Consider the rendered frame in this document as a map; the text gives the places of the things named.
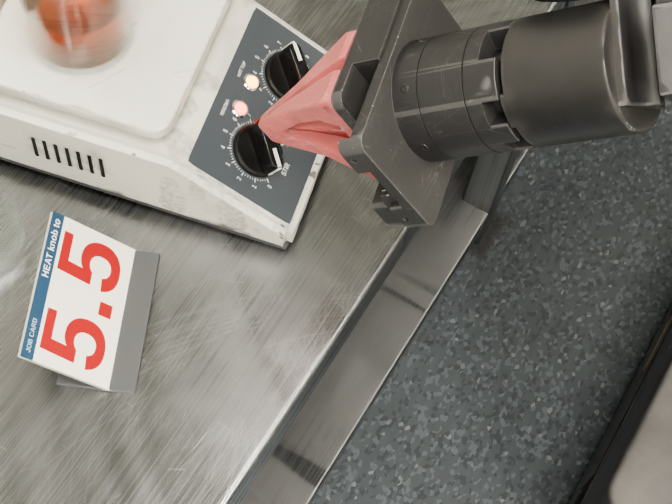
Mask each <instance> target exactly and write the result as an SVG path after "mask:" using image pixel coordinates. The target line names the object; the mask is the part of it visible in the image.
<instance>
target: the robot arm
mask: <svg viewBox="0 0 672 504"><path fill-rule="evenodd" d="M665 98H666V99H668V100H670V101H672V0H602V1H597V2H593V3H588V4H583V5H578V6H574V7H569V8H564V9H559V10H555V11H550V12H545V13H541V14H536V15H531V16H526V17H522V18H517V19H512V20H508V21H503V22H498V23H493V24H489V25H484V26H479V27H475V28H470V29H465V30H462V29H461V28H460V26H459V25H458V24H457V22H456V21H455V19H454V18H453V17H452V15H451V14H450V13H449V11H448V10H447V8H446V7H445V6H444V4H443V3H442V1H441V0H369V2H368V4H367V7H366V9H365V12H364V14H363V17H362V20H361V22H360V25H359V27H358V30H354V31H350V32H346V33H345V34H344V35H343V36H342V37H341V38H340V39H339V40H338V41H337V42H336V43H335V44H334V45H333V47H332V48H331V49H330V50H329V51H328V52H327V53H326V54H325V55H324V56H323V57H322V58H321V59H320V60H319V61H318V62H317V63H316V64H315V65H314V66H313V67H312V68H311V70H310V71H309V72H308V73H307V74H306V75H305V76H304V77H303V78H302V79H301V80H300V81H299V82H298V83H297V84H296V85H295V86H294V87H293V88H292V89H291V90H289V91H288V92H287V93H286V94H285V95H284V96H283V97H282V98H281V99H279V100H278V101H277V102H276V103H275V104H274V105H273V106H272V107H271V108H269V109H268V110H267V111H266V112H265V113H264V114H263V115H262V116H261V118H260V121H259V123H258V126H259V128H260V129H261V130H262V131H263V132H264V133H265V134H266V135H267V136H268V137H269V138H270V139H271V140H272V141H273V142H276V143H280V144H283V145H287V146H291V147H294V148H298V149H302V150H305V151H309V152H313V153H316V154H320V155H324V156H327V157H329V158H331V159H333V160H335V161H337V162H340V163H342V164H344V165H346V166H348V167H350V168H352V169H354V170H355V171H356V173H358V174H365V175H367V176H369V177H371V178H373V179H375V180H377V181H379V184H378V186H377V189H376V192H375V195H374V198H373V201H372V204H371V207H372V209H373V210H374V211H375V212H376V213H377V214H378V216H379V217H380V218H381V219H382V220H383V221H384V222H385V223H386V224H387V225H389V226H396V225H404V226H405V227H407V228H410V227H420V226H430V225H433V224H434V223H435V222H436V219H437V216H438V213H439V210H440V207H441V204H442V201H443V197H444V194H445V191H446V188H447V185H448V182H449V178H450V175H451V172H452V169H453V166H454V163H455V160H456V159H459V158H466V157H473V156H481V155H488V154H495V153H503V152H510V151H517V150H524V149H532V148H538V147H546V146H553V145H561V144H568V143H575V142H583V141H590V140H597V139H604V138H612V137H619V136H626V135H633V134H641V133H646V132H648V131H649V130H650V129H652V127H653V126H654V125H655V123H656V121H657V119H658V116H659V114H660V110H661V109H665Z"/></svg>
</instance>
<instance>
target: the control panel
mask: <svg viewBox="0 0 672 504"><path fill-rule="evenodd" d="M292 41H295V43H297V44H299V45H300V47H301V49H302V52H303V55H304V58H305V60H306V63H307V66H308V67H309V69H310V70H311V68H312V67H313V66H314V65H315V64H316V63H317V62H318V61H319V60H320V59H321V58H322V57H323V56H324V55H325V54H323V53H322V52H320V51H319V50H318V49H316V48H315V47H313V46H312V45H310V44H309V43H307V42H306V41H305V40H303V39H302V38H300V37H299V36H297V35H296V34H295V33H293V32H292V31H290V30H289V29H287V28H286V27H284V26H283V25H282V24H280V23H279V22H277V21H276V20H274V19H273V18H271V17H270V16H269V15H267V14H266V13H264V12H263V11H261V10H260V9H258V8H257V7H256V9H255V10H254V11H253V14H252V16H251V18H250V20H249V23H248V25H247V27H246V29H245V32H244V34H243V36H242V38H241V41H240V43H239V45H238V47H237V50H236V52H235V54H234V56H233V59H232V61H231V63H230V65H229V68H228V70H227V72H226V74H225V77H224V79H223V81H222V83H221V86H220V88H219V90H218V92H217V95H216V97H215V99H214V101H213V104H212V106H211V108H210V110H209V113H208V115H207V117H206V119H205V122H204V124H203V126H202V128H201V131H200V133H199V135H198V137H197V140H196V142H195V144H194V146H193V149H192V151H191V153H190V155H189V159H188V161H189V162H190V163H191V164H192V165H194V166H195V167H197V168H198V169H200V170H202V171H203V172H205V173H207V174H208V175H210V176H211V177H213V178H215V179H216V180H218V181H219V182H221V183H223V184H224V185H226V186H227V187H229V188H231V189H232V190H234V191H236V192H237V193H239V194H240V195H242V196H244V197H245V198H247V199H248V200H250V201H252V202H253V203H255V204H256V205H258V206H260V207H261V208H263V209H264V210H266V211H268V212H269V213H271V214H273V215H274V216H276V217H277V218H279V219H281V220H282V221H284V222H286V223H288V224H290V222H291V220H292V218H293V215H294V213H295V210H296V207H297V205H298V202H299V200H300V197H301V195H302V192H303V189H304V187H305V184H306V182H307V179H308V176H309V174H310V171H311V169H312V166H313V164H314V161H315V158H316V156H317V154H316V153H313V152H309V151H305V150H302V149H298V148H294V147H291V146H287V145H283V144H281V147H282V151H283V161H284V164H283V166H282V169H281V170H279V171H277V172H276V173H274V174H272V175H270V176H267V177H255V176H252V175H250V174H248V173H247V172H245V171H244V170H243V169H242V168H241V167H240V165H239V164H238V162H237V161H236V159H235V156H234V152H233V141H234V138H235V136H236V134H237V133H238V131H239V130H241V129H242V128H243V127H245V126H247V125H250V124H251V123H253V122H254V121H256V120H257V119H259V118H260V117H261V116H262V115H263V114H264V113H265V112H266V111H267V110H268V109H269V108H271V107H272V106H273V105H274V104H275V103H276V102H277V101H278V100H279V99H280V98H278V97H277V96H276V95H275V94H274V93H273V92H272V91H271V89H270V88H269V86H268V84H267V82H266V78H265V66H266V63H267V61H268V60H269V58H270V57H271V56H273V55H274V54H275V53H277V52H280V51H281V50H282V49H283V48H284V47H285V46H287V45H288V44H289V43H291V42H292ZM248 76H254V77H256V78H257V80H258V86H257V87H256V88H250V87H249V86H248V85H247V83H246V78H247V77H248ZM237 102H242V103H244V104H245V105H246V107H247V111H246V113H245V114H244V115H240V114H238V113H237V112H236V111H235V104H236V103H237Z"/></svg>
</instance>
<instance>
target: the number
mask: <svg viewBox="0 0 672 504"><path fill-rule="evenodd" d="M126 252H127V250H126V249H124V248H122V247H120V246H118V245H116V244H114V243H111V242H109V241H107V240H105V239H103V238H101V237H99V236H97V235H95V234H92V233H90V232H88V231H86V230H84V229H82V228H80V227H78V226H75V225H73V224H71V223H69V222H67V221H65V220H64V223H63V227H62V232H61V236H60V241H59V245H58V250H57V254H56V259H55V263H54V267H53V272H52V276H51V281H50V285H49V290H48V294H47V299H46V303H45V308H44V312H43V317H42V321H41V326H40V330H39V335H38V339H37V344H36V348H35V353H34V356H35V357H38V358H40V359H43V360H45V361H48V362H51V363H53V364H56V365H58V366H61V367H63V368H66V369H69V370H71V371H74V372H76V373H79V374H81V375H84V376H87V377H89V378H92V379H94V380H97V381H99V382H101V381H102V376H103V371H104V366H105V360H106V355H107V350H108V345H109V340H110V335H111V329H112V324H113V319H114V314H115V309H116V304H117V298H118V293H119V288H120V283H121V278H122V273H123V268H124V262H125V257H126Z"/></svg>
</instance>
